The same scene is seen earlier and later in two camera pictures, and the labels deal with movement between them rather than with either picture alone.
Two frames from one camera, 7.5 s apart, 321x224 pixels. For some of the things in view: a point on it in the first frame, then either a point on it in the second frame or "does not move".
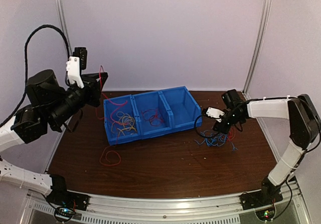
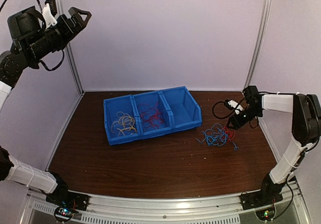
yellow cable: (127, 121) does not move
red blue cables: (211, 138) does not move
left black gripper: (94, 88) -> (70, 29)
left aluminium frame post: (59, 1) does not move
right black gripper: (223, 130) -> (237, 123)
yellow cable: (128, 121) does not move
